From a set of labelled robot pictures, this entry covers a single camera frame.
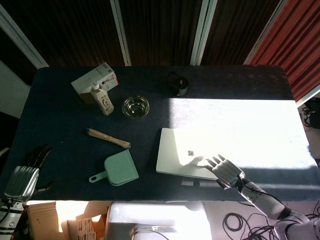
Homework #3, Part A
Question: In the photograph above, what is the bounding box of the pair of sneakers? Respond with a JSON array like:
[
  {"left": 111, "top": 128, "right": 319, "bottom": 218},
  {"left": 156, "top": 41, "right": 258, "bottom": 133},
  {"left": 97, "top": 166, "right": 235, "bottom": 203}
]
[{"left": 298, "top": 103, "right": 318, "bottom": 130}]

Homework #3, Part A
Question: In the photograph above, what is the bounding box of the red curtain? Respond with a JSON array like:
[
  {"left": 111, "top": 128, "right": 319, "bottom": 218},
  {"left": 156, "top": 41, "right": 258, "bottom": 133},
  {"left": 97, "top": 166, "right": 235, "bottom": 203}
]
[{"left": 249, "top": 0, "right": 320, "bottom": 101}]

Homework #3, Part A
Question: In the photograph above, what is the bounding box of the milk tea bottle white cap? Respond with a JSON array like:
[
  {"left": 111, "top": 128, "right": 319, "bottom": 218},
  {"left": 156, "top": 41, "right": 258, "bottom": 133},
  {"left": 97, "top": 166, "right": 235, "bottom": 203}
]
[{"left": 89, "top": 82, "right": 115, "bottom": 117}]

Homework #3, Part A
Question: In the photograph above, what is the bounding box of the tangle of black floor cables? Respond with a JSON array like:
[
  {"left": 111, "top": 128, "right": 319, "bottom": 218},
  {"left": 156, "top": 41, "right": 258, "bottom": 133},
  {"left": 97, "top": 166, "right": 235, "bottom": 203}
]
[{"left": 222, "top": 211, "right": 320, "bottom": 240}]

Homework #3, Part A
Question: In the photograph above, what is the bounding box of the left silver and black robot hand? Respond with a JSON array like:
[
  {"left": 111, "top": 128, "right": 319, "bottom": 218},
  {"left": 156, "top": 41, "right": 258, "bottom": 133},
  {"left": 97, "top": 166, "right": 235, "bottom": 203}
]
[{"left": 3, "top": 144, "right": 55, "bottom": 202}]

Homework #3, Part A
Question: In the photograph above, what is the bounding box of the silver laptop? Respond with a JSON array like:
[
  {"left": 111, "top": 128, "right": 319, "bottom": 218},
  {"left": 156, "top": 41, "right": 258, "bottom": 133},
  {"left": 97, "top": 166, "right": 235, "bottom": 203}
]
[{"left": 155, "top": 127, "right": 227, "bottom": 181}]

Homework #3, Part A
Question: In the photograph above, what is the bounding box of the plain cardboard box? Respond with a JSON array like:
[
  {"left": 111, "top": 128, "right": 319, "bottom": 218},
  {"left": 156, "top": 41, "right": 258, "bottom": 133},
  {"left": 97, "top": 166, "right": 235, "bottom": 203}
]
[{"left": 26, "top": 201, "right": 66, "bottom": 234}]

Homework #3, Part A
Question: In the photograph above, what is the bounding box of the glass bowl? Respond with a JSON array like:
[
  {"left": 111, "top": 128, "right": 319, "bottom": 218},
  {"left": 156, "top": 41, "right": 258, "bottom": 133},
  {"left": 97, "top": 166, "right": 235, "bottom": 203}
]
[{"left": 121, "top": 95, "right": 151, "bottom": 120}]

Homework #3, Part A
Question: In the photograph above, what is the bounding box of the white window frame post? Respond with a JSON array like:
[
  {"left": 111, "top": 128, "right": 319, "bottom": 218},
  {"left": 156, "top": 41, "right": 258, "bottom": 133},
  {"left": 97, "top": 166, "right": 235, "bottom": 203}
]
[
  {"left": 0, "top": 4, "right": 50, "bottom": 70},
  {"left": 109, "top": 0, "right": 132, "bottom": 67},
  {"left": 243, "top": 0, "right": 286, "bottom": 65},
  {"left": 189, "top": 0, "right": 217, "bottom": 66}
]

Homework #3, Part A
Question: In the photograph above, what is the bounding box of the dark blue table cloth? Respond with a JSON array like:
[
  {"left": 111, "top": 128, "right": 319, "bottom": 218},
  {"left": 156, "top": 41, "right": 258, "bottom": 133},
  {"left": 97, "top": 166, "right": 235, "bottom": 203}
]
[{"left": 0, "top": 65, "right": 319, "bottom": 204}]

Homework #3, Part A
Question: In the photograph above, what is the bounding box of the bundle of wooden chopsticks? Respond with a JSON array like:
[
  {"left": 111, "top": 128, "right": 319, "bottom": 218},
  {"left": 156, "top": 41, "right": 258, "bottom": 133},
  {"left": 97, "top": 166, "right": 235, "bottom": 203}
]
[{"left": 85, "top": 127, "right": 132, "bottom": 149}]

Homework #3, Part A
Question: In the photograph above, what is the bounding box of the cardboard box with printed labels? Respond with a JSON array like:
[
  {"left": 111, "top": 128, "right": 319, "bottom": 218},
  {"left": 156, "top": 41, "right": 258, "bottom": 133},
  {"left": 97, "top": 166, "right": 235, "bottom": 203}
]
[{"left": 61, "top": 201, "right": 112, "bottom": 240}]

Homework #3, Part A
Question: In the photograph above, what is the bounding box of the right silver and black robot hand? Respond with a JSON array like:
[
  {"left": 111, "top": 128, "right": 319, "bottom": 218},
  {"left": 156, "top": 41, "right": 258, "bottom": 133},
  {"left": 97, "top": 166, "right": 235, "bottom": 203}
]
[{"left": 204, "top": 153, "right": 247, "bottom": 191}]

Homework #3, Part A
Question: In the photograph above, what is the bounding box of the mint green plastic dustpan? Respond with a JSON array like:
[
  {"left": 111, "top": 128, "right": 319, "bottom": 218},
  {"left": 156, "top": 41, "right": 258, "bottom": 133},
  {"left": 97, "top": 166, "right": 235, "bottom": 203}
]
[{"left": 88, "top": 149, "right": 140, "bottom": 187}]

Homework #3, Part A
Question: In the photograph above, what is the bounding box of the white and brown carton box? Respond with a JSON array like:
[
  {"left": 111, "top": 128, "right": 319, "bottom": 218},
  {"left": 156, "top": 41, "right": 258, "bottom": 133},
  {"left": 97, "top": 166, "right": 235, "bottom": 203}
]
[{"left": 70, "top": 62, "right": 119, "bottom": 105}]

